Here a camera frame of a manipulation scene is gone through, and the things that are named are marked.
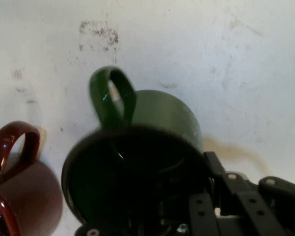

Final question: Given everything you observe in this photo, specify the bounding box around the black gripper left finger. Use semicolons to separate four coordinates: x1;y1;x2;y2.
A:
188;193;221;236

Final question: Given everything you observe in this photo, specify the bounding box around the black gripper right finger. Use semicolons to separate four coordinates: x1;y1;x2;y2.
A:
203;150;295;236

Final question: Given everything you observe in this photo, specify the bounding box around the green enamel mug white lettering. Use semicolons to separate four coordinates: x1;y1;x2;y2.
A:
60;65;213;230

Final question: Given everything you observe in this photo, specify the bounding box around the red ceramic mug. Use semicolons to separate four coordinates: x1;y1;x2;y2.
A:
0;120;64;236

